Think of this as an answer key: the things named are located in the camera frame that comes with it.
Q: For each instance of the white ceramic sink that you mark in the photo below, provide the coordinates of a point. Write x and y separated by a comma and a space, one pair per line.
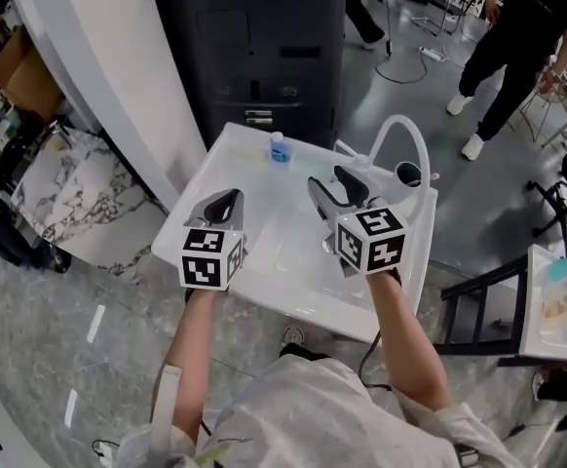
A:
283, 203
537, 320

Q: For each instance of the person's left forearm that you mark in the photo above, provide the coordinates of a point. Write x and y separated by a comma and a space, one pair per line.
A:
191, 359

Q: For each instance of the pink toothbrush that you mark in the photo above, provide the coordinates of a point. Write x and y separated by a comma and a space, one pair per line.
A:
432, 176

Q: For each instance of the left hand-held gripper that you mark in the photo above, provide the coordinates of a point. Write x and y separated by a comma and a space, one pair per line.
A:
204, 268

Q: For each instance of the person's white shoe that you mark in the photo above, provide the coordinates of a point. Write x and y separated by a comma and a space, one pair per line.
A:
293, 335

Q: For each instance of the large black cabinet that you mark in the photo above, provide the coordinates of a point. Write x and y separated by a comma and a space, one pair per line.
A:
249, 42

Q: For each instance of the person's white shirt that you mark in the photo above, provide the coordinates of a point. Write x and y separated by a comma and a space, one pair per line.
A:
313, 417

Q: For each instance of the blue liquid bottle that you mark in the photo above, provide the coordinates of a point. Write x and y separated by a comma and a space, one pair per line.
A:
278, 154

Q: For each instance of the person's right forearm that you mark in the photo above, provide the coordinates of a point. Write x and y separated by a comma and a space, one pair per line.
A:
405, 339

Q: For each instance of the white power strip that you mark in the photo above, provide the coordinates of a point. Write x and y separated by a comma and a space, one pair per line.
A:
432, 54

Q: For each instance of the large cardboard box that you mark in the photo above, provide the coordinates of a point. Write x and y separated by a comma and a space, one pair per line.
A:
25, 81

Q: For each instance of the black sink stand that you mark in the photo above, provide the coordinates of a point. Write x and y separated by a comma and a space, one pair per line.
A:
483, 290

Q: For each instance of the marble pattern table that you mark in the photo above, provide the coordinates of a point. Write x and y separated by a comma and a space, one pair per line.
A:
84, 198

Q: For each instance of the white faucet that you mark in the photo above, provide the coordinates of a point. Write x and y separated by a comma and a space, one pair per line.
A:
361, 159

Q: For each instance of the grey-blue cup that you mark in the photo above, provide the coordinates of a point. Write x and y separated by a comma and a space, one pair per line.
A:
405, 190

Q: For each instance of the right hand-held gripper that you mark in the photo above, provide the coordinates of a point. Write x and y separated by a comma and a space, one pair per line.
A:
383, 254

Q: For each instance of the person's black trousers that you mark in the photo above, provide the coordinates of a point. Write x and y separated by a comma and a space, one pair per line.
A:
308, 351

